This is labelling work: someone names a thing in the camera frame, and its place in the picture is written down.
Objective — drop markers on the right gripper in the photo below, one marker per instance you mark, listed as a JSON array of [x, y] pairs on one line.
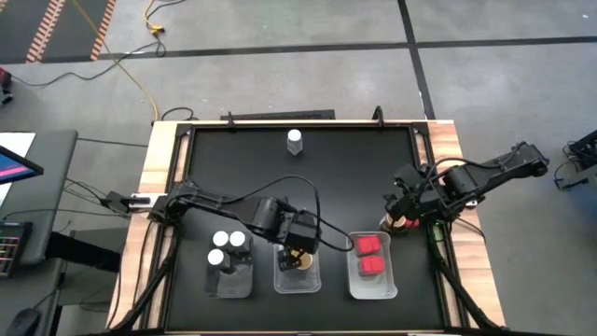
[[410, 191]]

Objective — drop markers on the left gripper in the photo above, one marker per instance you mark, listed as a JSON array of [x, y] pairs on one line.
[[303, 231]]

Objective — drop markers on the brown lid spice jar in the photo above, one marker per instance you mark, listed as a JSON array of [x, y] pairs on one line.
[[306, 262], [391, 225]]

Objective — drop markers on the white cap spice jar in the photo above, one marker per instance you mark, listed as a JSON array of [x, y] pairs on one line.
[[216, 256], [294, 135], [220, 239], [237, 239]]

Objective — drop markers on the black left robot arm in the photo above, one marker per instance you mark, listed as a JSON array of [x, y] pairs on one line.
[[219, 205]]

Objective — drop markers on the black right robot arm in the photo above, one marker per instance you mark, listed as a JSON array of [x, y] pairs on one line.
[[490, 170]]

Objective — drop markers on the smoky clear plastic bin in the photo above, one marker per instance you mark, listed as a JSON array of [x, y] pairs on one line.
[[235, 284]]

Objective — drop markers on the black table mat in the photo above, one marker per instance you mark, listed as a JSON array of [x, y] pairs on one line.
[[340, 163]]

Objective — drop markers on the black table clamp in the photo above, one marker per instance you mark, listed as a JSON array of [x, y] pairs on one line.
[[229, 119], [379, 116]]

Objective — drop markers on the white plastic bin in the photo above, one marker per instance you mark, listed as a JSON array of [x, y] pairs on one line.
[[373, 289]]

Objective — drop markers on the black flat beam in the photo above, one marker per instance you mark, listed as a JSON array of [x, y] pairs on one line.
[[84, 252]]

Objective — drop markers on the grey desk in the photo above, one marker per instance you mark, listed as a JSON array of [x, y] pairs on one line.
[[58, 140]]

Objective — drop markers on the black computer mouse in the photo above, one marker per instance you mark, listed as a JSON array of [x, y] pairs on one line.
[[21, 323]]

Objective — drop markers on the backlit keyboard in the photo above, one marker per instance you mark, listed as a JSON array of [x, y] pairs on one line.
[[14, 247]]

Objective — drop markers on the monitor with pink screen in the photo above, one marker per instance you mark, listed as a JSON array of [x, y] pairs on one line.
[[16, 167]]

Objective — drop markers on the white paper sheet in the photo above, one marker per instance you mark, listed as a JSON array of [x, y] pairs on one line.
[[18, 140]]

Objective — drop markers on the black mat orange stripes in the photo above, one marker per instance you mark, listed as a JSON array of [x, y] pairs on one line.
[[79, 23]]

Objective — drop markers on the red black device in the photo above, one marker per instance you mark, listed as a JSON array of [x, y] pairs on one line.
[[4, 77]]

